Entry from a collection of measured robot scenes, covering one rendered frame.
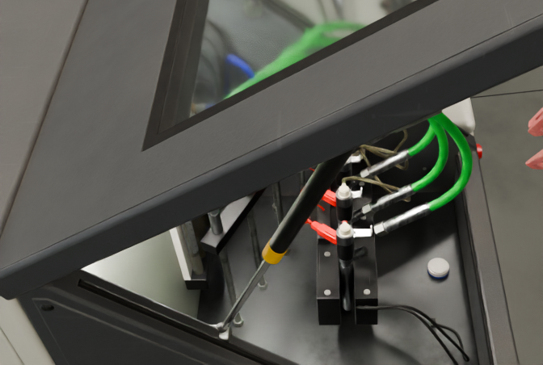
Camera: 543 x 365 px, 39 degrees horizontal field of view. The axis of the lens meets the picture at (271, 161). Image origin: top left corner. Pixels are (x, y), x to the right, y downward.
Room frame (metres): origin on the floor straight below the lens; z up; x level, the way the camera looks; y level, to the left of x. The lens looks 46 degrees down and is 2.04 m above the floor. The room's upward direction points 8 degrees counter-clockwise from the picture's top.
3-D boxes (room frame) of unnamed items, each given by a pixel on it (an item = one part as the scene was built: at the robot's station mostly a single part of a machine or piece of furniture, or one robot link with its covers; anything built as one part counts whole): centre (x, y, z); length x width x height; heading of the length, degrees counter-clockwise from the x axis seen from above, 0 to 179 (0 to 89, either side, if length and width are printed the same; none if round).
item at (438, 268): (0.84, -0.28, 0.84); 0.04 x 0.04 x 0.01
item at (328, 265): (0.87, -0.12, 0.91); 0.34 x 0.10 x 0.15; 172
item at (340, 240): (0.75, -0.11, 0.98); 0.05 x 0.03 x 0.21; 82
